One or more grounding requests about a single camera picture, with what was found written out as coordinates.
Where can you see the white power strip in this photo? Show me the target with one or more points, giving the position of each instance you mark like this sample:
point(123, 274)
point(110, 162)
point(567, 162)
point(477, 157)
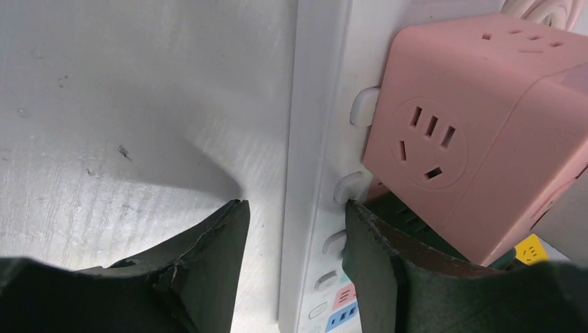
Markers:
point(341, 48)

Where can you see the pink plug adapter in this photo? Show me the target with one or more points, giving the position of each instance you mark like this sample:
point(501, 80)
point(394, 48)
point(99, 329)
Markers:
point(344, 296)

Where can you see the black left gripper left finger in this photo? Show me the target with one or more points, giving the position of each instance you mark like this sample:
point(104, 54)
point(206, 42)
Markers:
point(187, 283)

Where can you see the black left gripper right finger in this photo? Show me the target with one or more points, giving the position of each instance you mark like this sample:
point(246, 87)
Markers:
point(404, 285)

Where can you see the pink cube socket adapter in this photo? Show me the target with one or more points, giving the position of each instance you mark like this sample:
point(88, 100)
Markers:
point(480, 126)

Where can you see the dark green cube adapter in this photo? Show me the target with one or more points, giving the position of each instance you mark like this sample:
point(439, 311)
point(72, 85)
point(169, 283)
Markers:
point(413, 225)

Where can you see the yellow cube socket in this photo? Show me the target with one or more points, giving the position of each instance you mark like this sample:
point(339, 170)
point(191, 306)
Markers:
point(531, 251)

